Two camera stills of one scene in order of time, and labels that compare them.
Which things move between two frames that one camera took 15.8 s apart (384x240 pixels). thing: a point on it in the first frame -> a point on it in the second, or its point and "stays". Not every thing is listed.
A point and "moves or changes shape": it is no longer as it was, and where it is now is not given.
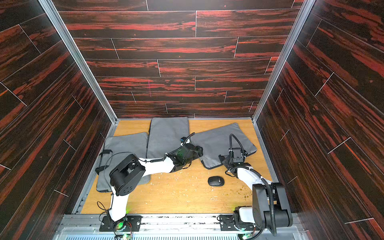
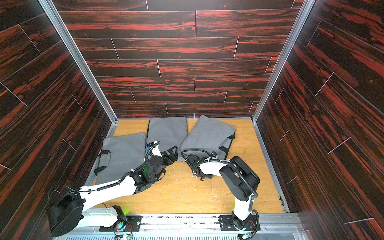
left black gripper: x=199 y=151 -> x=173 y=157
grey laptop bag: x=116 y=148 stays
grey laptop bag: x=165 y=135 stays
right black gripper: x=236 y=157 -> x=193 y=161
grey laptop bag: x=216 y=141 moves or changes shape
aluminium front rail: x=86 y=227 stays
